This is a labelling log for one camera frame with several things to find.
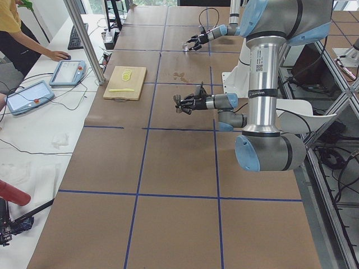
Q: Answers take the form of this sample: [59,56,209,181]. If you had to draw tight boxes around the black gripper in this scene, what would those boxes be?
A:
[176,94,207,115]
[187,33,209,51]

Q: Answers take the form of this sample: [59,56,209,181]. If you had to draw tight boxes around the steel jigger measuring cup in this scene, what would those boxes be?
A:
[173,94,182,113]

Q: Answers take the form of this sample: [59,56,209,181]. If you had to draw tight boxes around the clear glass cup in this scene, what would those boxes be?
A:
[182,42,189,52]

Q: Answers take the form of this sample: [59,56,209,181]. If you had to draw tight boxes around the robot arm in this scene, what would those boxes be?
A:
[183,0,248,52]
[173,1,333,171]

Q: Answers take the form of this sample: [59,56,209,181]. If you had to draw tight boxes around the yellow plastic knife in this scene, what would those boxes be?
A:
[108,88,135,92]

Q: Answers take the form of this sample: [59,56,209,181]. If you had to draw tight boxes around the bamboo cutting board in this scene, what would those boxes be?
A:
[103,66,146,101]

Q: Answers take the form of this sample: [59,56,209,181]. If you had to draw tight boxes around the far blue teach pendant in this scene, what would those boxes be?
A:
[49,60,86,87]

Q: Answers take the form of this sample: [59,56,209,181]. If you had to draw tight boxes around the blue teach pendant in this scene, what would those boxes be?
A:
[49,60,86,87]
[6,81,54,115]

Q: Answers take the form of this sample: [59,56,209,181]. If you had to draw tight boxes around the black keyboard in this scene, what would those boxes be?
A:
[67,25,83,50]

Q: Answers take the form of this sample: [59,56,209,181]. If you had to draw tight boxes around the crumpled white tissue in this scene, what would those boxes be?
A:
[52,133,69,149]

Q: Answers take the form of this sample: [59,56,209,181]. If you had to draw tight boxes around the near blue teach pendant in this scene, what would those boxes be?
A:
[6,81,54,115]

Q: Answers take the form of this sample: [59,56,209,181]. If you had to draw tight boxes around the person in yellow shirt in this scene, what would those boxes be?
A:
[1,1,69,76]

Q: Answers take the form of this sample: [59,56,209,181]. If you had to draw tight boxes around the red cylinder bottle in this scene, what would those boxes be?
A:
[0,180,31,206]

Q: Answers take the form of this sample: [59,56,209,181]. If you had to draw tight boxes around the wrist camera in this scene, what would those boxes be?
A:
[199,25,206,34]
[194,82,208,99]

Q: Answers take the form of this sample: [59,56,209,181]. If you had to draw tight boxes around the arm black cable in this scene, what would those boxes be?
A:
[198,7,221,29]
[234,102,319,146]

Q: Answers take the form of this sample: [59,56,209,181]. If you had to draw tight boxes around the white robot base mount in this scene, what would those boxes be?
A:
[222,38,258,98]

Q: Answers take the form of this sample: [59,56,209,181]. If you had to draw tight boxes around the aluminium frame post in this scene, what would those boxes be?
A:
[64,0,105,85]

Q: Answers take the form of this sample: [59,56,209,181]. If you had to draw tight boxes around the black camera rig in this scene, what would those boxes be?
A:
[1,198,54,247]

